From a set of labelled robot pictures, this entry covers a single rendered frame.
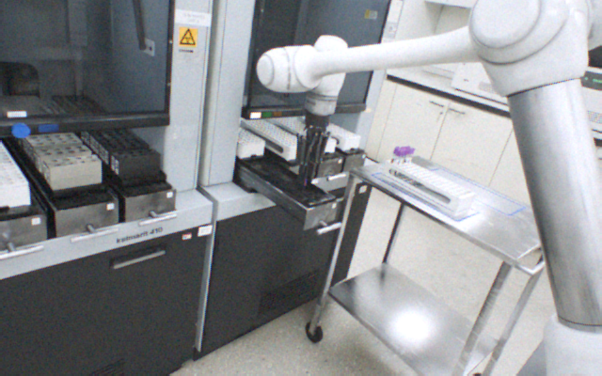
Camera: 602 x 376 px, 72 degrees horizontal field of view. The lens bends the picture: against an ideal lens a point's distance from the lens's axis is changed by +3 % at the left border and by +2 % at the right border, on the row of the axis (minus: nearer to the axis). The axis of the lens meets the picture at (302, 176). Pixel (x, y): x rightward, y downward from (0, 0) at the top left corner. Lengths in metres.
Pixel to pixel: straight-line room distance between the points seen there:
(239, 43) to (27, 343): 0.93
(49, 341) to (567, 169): 1.19
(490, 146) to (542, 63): 2.69
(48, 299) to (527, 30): 1.13
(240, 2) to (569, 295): 1.00
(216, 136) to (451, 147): 2.51
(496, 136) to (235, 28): 2.49
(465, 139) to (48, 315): 2.95
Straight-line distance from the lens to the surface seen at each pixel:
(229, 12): 1.21
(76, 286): 1.21
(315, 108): 1.18
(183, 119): 1.20
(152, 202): 1.15
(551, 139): 0.72
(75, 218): 1.09
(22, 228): 1.07
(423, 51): 0.98
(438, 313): 1.85
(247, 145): 1.38
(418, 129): 3.63
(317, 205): 1.18
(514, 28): 0.67
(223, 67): 1.22
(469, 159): 3.45
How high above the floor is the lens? 1.34
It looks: 23 degrees down
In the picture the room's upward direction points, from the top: 12 degrees clockwise
